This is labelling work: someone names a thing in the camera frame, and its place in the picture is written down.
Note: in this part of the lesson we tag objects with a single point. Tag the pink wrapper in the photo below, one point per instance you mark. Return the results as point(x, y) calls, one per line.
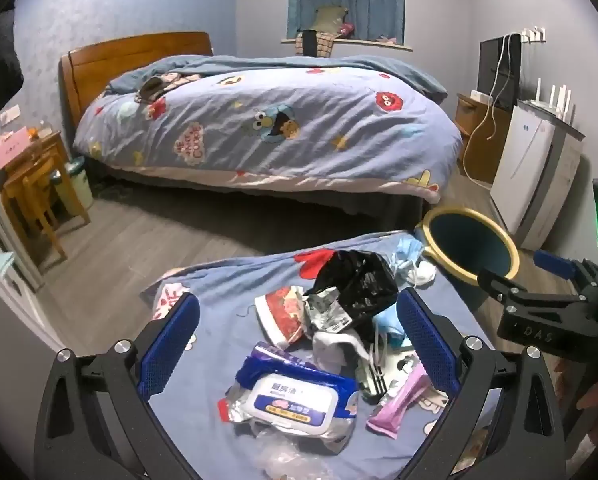
point(396, 402)

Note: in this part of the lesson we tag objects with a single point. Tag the blue curtain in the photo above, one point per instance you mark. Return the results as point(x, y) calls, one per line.
point(359, 0)

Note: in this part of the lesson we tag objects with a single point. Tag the black television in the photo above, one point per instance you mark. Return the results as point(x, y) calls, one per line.
point(489, 70)

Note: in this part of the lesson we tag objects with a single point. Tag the printed blue blanket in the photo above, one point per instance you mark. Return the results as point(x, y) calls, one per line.
point(219, 320)

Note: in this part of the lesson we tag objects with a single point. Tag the dark cloth on quilt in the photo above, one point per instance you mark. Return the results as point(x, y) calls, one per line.
point(149, 90)

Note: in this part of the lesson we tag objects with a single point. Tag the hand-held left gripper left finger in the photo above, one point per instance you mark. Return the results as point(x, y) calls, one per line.
point(171, 345)

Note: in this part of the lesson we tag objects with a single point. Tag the white air purifier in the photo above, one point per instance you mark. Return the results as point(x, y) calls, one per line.
point(521, 170)

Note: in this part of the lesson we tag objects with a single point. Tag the wooden nightstand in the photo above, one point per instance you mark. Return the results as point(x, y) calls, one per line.
point(481, 150)

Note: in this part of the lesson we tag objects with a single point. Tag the wooden bed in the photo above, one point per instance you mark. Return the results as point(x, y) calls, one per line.
point(109, 60)

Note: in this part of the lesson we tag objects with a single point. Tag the blue white wet wipes pack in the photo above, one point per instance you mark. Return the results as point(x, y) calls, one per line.
point(294, 402)

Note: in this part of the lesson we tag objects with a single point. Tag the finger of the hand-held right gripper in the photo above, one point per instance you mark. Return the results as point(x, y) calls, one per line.
point(539, 325)
point(551, 262)

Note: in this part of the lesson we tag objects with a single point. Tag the red white snack wrapper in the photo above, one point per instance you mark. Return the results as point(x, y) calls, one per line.
point(281, 315)

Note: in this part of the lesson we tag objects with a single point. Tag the white face mask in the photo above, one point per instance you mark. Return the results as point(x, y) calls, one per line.
point(421, 274)

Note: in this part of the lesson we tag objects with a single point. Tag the wooden chair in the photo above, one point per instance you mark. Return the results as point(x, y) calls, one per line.
point(39, 185)

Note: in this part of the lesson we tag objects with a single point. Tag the white router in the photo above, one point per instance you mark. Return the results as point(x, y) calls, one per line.
point(544, 107)

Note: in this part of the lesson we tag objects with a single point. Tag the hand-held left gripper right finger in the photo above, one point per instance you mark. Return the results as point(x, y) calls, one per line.
point(426, 345)

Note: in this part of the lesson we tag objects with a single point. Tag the wooden desk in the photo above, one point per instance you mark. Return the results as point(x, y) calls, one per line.
point(44, 146)

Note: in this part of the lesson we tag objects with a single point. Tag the black white striped box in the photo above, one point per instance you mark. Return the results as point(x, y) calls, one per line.
point(374, 380)

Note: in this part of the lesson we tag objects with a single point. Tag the silver foil wrapper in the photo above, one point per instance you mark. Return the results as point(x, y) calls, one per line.
point(326, 310)

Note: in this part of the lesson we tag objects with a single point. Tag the pink box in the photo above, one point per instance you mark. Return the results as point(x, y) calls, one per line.
point(10, 150)

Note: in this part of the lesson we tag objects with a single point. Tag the green cushion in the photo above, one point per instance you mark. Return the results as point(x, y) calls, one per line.
point(329, 19)

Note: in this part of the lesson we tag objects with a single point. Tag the black plastic bag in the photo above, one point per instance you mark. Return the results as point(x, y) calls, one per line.
point(359, 280)

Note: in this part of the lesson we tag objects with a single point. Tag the person's right hand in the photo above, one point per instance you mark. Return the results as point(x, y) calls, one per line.
point(596, 392)

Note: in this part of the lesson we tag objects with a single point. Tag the window sill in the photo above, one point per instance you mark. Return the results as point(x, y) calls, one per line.
point(369, 43)

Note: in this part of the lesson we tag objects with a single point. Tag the clear plastic wrap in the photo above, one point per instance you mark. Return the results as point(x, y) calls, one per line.
point(279, 455)

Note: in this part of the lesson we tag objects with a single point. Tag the small green white bin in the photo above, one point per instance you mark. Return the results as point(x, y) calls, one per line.
point(76, 190)

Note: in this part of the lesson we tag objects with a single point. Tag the light blue face mask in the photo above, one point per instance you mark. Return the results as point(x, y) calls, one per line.
point(408, 252)

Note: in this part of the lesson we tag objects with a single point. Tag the pink toy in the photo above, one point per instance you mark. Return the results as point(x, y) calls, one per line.
point(347, 29)

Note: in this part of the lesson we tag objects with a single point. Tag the purple packet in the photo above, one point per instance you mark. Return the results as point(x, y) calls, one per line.
point(279, 355)

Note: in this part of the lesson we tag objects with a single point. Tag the plaid cloth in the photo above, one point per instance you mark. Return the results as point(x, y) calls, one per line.
point(324, 45)

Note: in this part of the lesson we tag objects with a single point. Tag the white wall socket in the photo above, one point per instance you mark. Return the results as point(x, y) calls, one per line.
point(10, 115)

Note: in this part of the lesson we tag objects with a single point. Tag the teal bin with yellow rim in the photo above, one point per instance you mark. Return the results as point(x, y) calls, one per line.
point(469, 245)

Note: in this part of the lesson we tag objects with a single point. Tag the plain blue blanket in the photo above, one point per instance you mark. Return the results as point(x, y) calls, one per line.
point(329, 65)

